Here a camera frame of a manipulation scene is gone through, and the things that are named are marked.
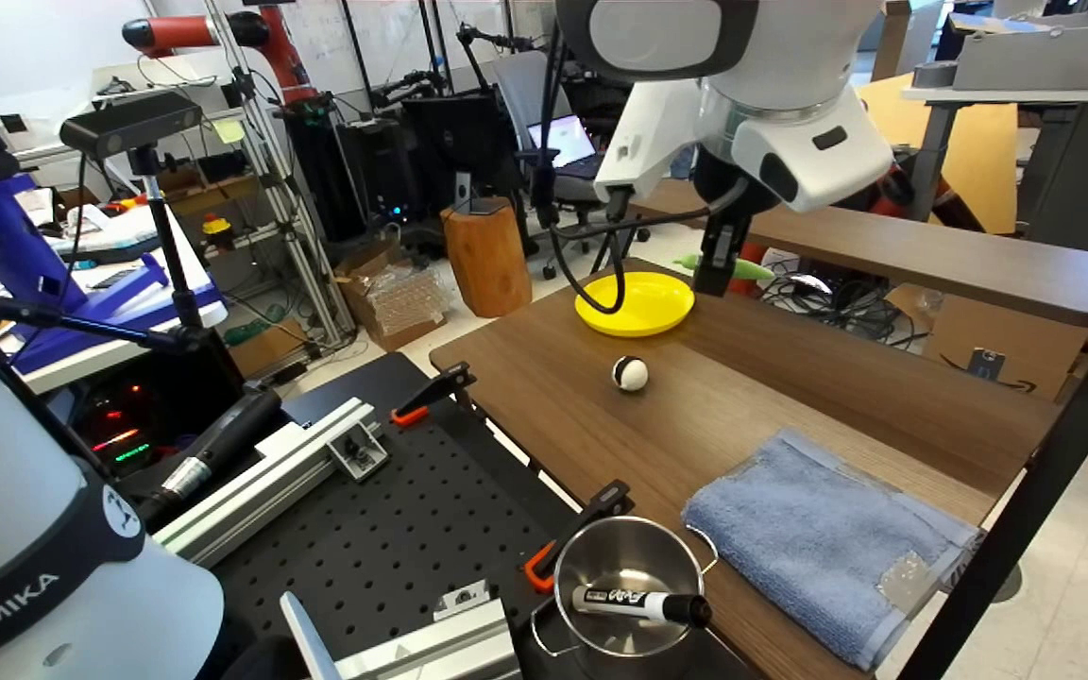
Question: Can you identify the black and white marker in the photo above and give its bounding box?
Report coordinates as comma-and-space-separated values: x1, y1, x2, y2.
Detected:
578, 582, 712, 630

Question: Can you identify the white Franka robot base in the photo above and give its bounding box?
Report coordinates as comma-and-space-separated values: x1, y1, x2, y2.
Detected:
0, 353, 234, 680

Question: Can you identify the black floor cable bundle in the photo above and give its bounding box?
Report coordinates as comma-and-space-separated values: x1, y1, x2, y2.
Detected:
754, 269, 938, 355

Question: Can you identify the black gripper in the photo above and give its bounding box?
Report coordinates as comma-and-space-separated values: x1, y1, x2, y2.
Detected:
692, 148, 784, 304

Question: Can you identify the black and white ball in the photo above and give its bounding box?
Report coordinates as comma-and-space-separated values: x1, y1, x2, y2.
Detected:
609, 353, 652, 398

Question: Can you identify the spoon with green handle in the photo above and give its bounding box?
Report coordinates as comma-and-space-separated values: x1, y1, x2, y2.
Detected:
671, 252, 783, 284

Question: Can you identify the small cardboard floor box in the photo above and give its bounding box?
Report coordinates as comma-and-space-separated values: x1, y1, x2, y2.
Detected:
331, 242, 450, 355

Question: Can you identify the black computer tower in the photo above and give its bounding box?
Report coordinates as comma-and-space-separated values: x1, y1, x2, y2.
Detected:
395, 91, 530, 222

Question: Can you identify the black clamp with orange grip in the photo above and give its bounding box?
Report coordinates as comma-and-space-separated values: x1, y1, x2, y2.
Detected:
384, 362, 479, 432
516, 476, 639, 596

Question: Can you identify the large flat cardboard sheet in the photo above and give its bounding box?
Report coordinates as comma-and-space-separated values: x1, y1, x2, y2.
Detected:
850, 71, 1028, 242

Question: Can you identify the black handheld tool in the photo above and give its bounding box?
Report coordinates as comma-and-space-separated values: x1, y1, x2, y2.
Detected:
133, 386, 285, 524

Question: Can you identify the long aluminium extrusion rail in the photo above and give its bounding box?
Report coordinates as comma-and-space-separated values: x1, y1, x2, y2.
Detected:
143, 394, 391, 572

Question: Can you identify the black perforated breadboard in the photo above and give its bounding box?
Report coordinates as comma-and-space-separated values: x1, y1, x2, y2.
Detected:
207, 353, 763, 680

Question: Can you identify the blue and white machine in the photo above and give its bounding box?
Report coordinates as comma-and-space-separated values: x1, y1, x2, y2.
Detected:
0, 168, 234, 381

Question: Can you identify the metal shelving rack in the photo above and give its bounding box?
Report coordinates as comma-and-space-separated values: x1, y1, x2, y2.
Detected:
200, 0, 358, 355

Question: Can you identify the raised wooden table shelf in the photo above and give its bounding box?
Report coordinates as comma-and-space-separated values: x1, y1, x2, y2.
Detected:
635, 182, 1088, 330

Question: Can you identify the short aluminium extrusion rail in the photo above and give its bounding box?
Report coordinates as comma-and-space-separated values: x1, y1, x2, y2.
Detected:
274, 578, 525, 680

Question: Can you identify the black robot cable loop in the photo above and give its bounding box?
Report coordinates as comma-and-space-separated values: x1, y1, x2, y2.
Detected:
530, 23, 635, 318

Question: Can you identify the black camera on stand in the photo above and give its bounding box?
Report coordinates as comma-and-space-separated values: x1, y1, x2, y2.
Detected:
57, 87, 214, 345

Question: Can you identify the small metal pot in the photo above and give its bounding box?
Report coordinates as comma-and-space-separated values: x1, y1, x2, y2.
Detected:
525, 512, 726, 666

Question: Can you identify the yellow bowl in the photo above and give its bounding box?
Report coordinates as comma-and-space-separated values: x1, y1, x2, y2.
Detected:
571, 266, 700, 339

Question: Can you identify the blue folded towel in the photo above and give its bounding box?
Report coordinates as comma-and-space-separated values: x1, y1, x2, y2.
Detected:
676, 432, 986, 672

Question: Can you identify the grey office desk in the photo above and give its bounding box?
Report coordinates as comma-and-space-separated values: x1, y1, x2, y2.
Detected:
907, 10, 1088, 260

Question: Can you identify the small black bracket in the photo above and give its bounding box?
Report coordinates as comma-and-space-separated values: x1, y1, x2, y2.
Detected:
962, 349, 1008, 386

